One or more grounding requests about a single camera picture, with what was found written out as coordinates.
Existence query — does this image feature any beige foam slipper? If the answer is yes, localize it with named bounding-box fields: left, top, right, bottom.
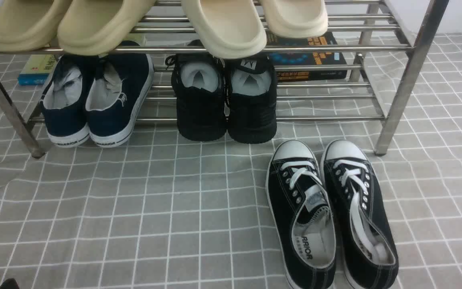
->
left=0, top=0, right=72, bottom=52
left=57, top=0, right=155, bottom=55

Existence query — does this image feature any navy slip-on shoe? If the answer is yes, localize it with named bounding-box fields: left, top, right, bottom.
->
left=40, top=55, right=99, bottom=148
left=85, top=53, right=154, bottom=148

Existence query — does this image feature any black mesh sneaker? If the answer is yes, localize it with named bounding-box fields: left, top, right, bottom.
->
left=165, top=53, right=227, bottom=142
left=224, top=54, right=278, bottom=144

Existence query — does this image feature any cream foam slipper centre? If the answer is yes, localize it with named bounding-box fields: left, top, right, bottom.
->
left=181, top=0, right=267, bottom=60

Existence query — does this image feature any cream foam slipper right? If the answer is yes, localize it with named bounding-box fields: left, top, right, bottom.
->
left=260, top=0, right=328, bottom=39

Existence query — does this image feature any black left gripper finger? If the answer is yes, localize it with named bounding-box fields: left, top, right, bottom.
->
left=0, top=278, right=20, bottom=289

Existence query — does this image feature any stainless steel shoe rack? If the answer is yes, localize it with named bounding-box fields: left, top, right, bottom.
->
left=0, top=0, right=449, bottom=159

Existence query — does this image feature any black canvas lace-up sneaker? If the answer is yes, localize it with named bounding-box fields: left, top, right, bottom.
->
left=265, top=140, right=337, bottom=289
left=320, top=139, right=399, bottom=289

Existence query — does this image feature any grey checked floor cloth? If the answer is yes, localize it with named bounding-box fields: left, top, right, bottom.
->
left=0, top=33, right=462, bottom=289

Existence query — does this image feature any green and blue book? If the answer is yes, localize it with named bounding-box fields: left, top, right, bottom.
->
left=18, top=34, right=146, bottom=86

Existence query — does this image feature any cream foam slipper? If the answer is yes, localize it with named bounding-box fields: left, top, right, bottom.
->
left=260, top=0, right=328, bottom=39
left=181, top=0, right=267, bottom=60

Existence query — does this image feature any black canvas lace-up sneaker right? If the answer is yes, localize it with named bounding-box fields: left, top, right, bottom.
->
left=320, top=139, right=399, bottom=289

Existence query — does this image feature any beige foam slipper far left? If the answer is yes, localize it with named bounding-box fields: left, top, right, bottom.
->
left=0, top=0, right=72, bottom=52

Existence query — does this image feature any black book with orange text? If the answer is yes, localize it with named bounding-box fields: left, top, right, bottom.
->
left=266, top=31, right=348, bottom=83

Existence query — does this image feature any black canvas lace-up sneaker left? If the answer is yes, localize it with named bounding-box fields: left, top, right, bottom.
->
left=265, top=140, right=337, bottom=289

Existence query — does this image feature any black mesh sneaker left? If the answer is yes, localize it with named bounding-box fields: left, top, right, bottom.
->
left=165, top=53, right=227, bottom=142

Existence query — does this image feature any black mesh sneaker right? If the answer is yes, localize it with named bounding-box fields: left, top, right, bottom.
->
left=224, top=54, right=278, bottom=144

